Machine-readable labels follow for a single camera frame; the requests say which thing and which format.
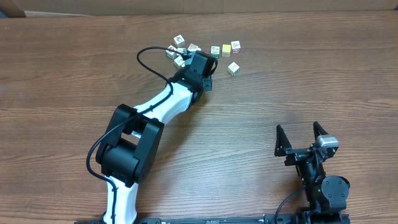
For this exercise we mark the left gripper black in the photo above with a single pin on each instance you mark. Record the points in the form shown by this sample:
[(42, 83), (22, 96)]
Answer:
[(208, 81)]

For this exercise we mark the green letter B block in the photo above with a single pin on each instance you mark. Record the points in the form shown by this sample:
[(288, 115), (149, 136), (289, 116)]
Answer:
[(215, 51)]

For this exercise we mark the left red circle block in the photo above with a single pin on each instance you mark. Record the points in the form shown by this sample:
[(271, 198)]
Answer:
[(171, 52)]

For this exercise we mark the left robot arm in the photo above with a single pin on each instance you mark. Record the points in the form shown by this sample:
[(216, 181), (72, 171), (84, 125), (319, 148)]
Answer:
[(127, 149)]

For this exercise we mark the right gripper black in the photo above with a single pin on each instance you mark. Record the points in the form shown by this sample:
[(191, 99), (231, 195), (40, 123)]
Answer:
[(296, 155)]

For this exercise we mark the green letter R block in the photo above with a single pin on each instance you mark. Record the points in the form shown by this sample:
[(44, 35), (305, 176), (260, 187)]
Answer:
[(233, 68)]

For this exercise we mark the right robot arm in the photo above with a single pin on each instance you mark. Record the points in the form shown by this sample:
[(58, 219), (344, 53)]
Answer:
[(326, 195)]

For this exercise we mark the yellow top block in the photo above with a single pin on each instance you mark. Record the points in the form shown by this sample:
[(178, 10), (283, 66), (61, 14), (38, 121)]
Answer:
[(226, 50)]

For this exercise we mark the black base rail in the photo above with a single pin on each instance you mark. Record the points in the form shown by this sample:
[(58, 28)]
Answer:
[(267, 219)]

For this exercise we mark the white block lower left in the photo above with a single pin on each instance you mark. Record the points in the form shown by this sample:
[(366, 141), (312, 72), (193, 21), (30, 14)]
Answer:
[(179, 62)]

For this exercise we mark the green print block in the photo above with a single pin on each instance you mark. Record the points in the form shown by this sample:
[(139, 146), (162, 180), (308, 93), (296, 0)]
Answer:
[(192, 46)]

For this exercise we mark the top red picture block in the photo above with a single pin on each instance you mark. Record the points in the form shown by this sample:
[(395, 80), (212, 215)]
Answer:
[(179, 41)]

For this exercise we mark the white block blue print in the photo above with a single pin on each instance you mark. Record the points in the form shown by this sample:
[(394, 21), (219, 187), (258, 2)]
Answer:
[(182, 51)]

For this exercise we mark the red-sided block far right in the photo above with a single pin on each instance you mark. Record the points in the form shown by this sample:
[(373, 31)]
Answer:
[(235, 47)]

